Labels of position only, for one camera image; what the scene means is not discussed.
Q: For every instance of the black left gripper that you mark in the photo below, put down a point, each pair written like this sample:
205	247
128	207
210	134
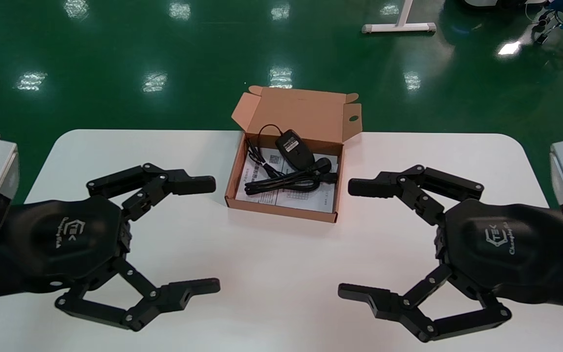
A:
56	244

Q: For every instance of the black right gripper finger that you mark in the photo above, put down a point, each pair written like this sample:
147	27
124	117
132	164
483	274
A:
374	188

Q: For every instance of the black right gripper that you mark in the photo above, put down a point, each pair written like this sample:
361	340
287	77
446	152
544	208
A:
516	249

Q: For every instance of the dark grey background object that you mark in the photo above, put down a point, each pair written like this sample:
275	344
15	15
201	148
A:
487	2

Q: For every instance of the brown cardboard storage box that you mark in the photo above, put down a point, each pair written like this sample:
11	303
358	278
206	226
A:
301	110

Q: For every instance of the white table leg base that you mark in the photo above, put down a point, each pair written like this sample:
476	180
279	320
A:
399	27

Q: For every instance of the white printed paper manual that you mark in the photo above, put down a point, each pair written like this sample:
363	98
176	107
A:
311	203

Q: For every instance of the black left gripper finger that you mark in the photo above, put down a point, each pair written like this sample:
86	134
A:
188	185

